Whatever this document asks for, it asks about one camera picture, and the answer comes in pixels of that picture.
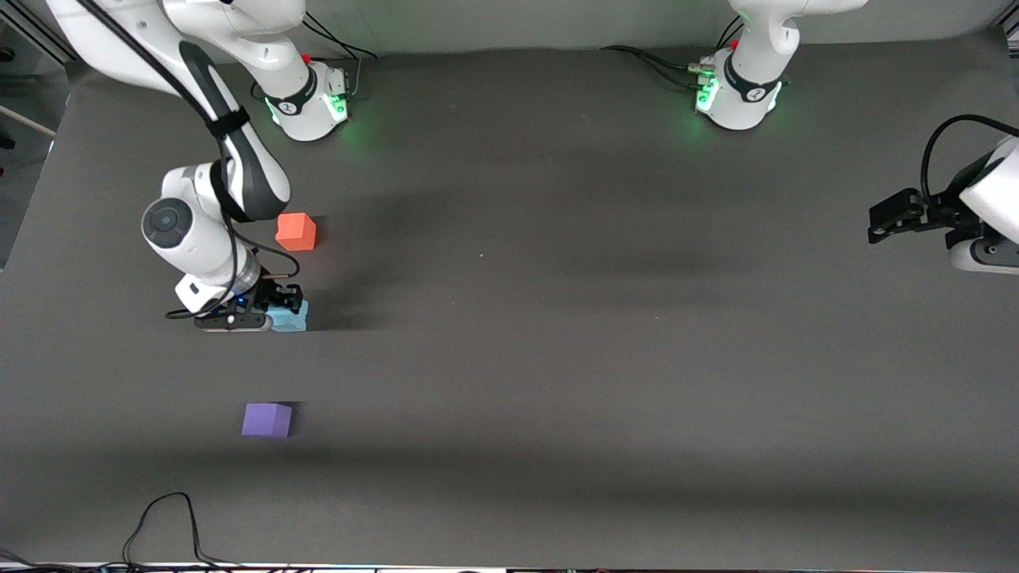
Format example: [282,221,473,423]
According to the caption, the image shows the black right arm base cables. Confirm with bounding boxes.
[296,18,377,103]

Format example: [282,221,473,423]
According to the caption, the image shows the thin black looped cable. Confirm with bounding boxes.
[122,492,244,570]

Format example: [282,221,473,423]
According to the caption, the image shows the light blue foam block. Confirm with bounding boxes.
[267,299,310,333]

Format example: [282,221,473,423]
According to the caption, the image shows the black arm base cables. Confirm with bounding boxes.
[599,16,743,90]
[296,18,377,103]

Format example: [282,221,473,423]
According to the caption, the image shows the dark grey table mat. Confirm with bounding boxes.
[0,28,1019,568]

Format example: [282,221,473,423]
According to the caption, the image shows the orange foam block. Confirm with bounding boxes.
[275,212,318,252]

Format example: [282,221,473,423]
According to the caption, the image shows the purple foam block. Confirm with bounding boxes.
[241,403,294,439]

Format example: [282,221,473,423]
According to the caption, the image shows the black left arm base cables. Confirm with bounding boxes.
[599,16,743,90]

